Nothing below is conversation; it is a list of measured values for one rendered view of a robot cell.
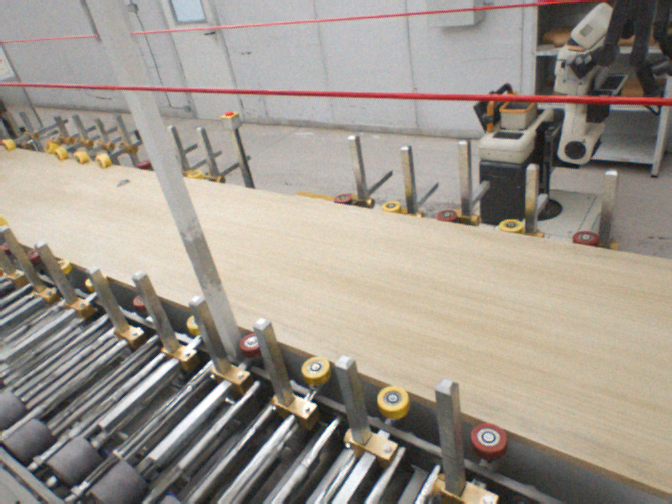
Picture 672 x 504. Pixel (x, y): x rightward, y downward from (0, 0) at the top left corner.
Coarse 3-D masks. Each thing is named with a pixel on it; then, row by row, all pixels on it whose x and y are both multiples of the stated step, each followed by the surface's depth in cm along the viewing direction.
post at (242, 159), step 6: (234, 132) 263; (234, 138) 265; (240, 138) 266; (234, 144) 267; (240, 144) 267; (240, 150) 268; (240, 156) 270; (246, 156) 272; (240, 162) 272; (246, 162) 273; (240, 168) 275; (246, 168) 274; (246, 174) 275; (246, 180) 278; (252, 180) 279; (246, 186) 280; (252, 186) 280
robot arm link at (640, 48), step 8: (640, 0) 210; (648, 0) 208; (640, 8) 211; (648, 8) 209; (640, 16) 212; (648, 16) 211; (640, 24) 214; (648, 24) 212; (640, 32) 215; (648, 32) 214; (640, 40) 216; (648, 40) 216; (632, 48) 219; (640, 48) 217; (648, 48) 220; (632, 56) 221; (640, 56) 219; (632, 64) 222
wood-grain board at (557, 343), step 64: (0, 192) 318; (64, 192) 299; (128, 192) 282; (192, 192) 267; (256, 192) 253; (64, 256) 232; (128, 256) 222; (256, 256) 203; (320, 256) 195; (384, 256) 188; (448, 256) 181; (512, 256) 174; (576, 256) 168; (640, 256) 163; (256, 320) 170; (320, 320) 164; (384, 320) 159; (448, 320) 154; (512, 320) 149; (576, 320) 145; (640, 320) 141; (384, 384) 139; (512, 384) 130; (576, 384) 127; (640, 384) 124; (576, 448) 113; (640, 448) 111
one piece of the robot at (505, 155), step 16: (544, 112) 295; (496, 128) 288; (528, 128) 281; (544, 128) 279; (480, 144) 280; (496, 144) 275; (512, 144) 270; (528, 144) 273; (544, 144) 283; (496, 160) 280; (512, 160) 274; (528, 160) 280; (480, 176) 291; (496, 176) 285; (512, 176) 279; (544, 176) 293; (496, 192) 290; (512, 192) 284; (544, 192) 298; (480, 208) 302; (496, 208) 295; (512, 208) 290; (544, 208) 303
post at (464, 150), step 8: (464, 144) 192; (464, 152) 194; (464, 160) 195; (464, 168) 197; (464, 176) 199; (464, 184) 201; (464, 192) 203; (464, 200) 205; (464, 208) 207; (472, 208) 208
